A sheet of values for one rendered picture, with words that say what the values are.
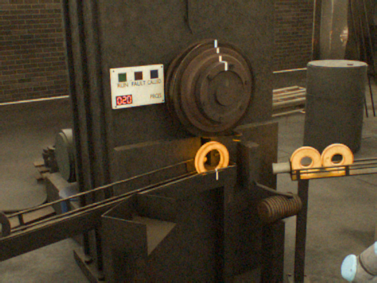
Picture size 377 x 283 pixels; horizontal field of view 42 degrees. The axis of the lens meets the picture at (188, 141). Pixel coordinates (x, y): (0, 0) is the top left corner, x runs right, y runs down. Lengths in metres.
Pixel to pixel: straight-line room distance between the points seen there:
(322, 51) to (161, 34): 4.58
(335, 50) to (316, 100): 1.62
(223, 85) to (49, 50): 6.26
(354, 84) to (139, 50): 3.06
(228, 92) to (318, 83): 2.78
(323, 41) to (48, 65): 4.31
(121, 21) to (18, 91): 6.12
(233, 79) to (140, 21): 0.50
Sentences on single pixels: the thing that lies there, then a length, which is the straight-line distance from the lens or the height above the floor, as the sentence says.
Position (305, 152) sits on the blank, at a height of 0.76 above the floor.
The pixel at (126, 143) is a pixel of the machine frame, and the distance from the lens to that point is 2.36.
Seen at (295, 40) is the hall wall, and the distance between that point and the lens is 10.90.
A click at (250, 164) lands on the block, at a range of 2.58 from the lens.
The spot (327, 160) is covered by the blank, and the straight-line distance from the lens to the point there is 2.65.
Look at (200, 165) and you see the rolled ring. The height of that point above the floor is 0.74.
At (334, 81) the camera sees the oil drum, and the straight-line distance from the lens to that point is 4.96.
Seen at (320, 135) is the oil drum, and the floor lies 0.19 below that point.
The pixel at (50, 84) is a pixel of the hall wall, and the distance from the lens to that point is 8.41.
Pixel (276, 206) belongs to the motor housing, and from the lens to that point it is 2.58.
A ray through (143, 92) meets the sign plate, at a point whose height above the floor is 1.12.
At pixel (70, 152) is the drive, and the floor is 0.56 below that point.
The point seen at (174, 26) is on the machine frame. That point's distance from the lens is 2.40.
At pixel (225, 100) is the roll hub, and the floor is 1.08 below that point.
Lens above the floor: 1.54
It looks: 16 degrees down
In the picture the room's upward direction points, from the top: 1 degrees counter-clockwise
